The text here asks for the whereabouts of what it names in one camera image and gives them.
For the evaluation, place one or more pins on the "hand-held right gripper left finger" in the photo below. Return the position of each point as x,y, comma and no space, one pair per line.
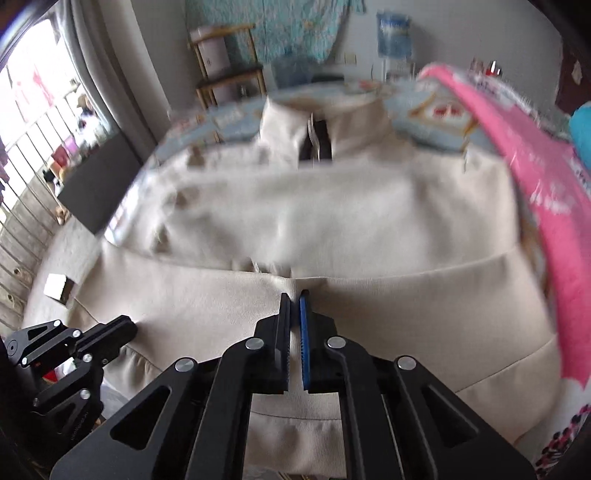
285,332

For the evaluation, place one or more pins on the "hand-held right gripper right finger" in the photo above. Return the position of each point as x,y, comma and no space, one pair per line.
304,332

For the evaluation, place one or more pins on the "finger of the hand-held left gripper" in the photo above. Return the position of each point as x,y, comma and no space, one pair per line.
106,334
78,397

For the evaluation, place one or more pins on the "cream zip jacket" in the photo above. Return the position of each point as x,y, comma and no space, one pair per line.
323,230

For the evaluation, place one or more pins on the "small cardboard box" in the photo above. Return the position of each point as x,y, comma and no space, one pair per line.
57,287

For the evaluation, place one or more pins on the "dark grey cabinet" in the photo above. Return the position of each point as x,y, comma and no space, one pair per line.
97,184

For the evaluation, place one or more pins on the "metal window railing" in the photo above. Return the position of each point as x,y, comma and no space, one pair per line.
41,127

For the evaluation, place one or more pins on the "grey picture-print bed sheet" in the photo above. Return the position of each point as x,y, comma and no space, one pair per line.
438,110

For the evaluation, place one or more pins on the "wooden chair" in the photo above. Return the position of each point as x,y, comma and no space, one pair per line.
231,78

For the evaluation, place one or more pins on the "clear plastic container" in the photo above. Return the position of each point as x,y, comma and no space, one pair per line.
292,71

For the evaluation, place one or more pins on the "grey curtain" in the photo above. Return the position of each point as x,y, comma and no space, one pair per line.
115,69

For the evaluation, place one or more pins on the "pink floral blanket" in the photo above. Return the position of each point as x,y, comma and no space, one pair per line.
531,184

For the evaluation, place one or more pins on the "pale pink bin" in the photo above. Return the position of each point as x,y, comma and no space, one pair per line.
214,55

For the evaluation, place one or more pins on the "teal floral hanging cloth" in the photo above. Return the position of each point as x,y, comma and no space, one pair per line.
286,27

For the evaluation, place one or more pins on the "blue water jug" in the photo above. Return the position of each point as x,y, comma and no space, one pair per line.
393,34

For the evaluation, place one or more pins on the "beige jar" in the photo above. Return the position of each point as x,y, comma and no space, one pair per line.
475,65

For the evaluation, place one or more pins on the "brown door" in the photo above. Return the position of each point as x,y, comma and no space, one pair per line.
572,92

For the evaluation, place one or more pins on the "white hanging rag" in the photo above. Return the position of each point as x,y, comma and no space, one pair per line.
577,70

